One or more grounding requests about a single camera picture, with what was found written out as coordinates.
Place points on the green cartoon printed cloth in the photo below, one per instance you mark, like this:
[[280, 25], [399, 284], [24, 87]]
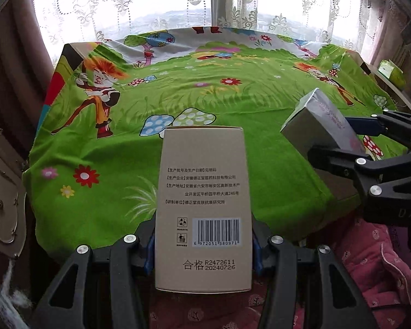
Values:
[[191, 102]]

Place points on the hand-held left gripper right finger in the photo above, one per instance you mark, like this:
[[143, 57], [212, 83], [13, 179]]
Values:
[[257, 250]]

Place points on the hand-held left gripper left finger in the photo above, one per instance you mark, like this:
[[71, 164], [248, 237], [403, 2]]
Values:
[[151, 246]]

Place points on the white pink box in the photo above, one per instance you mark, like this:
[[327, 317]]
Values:
[[315, 123]]

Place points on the brown patterned curtain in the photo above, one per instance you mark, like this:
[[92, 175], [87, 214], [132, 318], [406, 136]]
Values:
[[397, 34], [17, 75]]

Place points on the beige cardboard box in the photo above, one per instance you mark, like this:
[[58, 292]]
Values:
[[202, 185]]

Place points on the pink quilt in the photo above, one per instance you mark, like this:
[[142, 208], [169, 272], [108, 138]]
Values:
[[370, 264]]

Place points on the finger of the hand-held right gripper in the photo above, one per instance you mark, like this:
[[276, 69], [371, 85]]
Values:
[[363, 124], [335, 161]]

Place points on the green tissue pack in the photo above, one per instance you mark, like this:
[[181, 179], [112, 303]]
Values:
[[392, 73]]

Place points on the white ornate dresser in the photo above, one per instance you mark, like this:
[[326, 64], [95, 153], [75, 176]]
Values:
[[3, 192]]

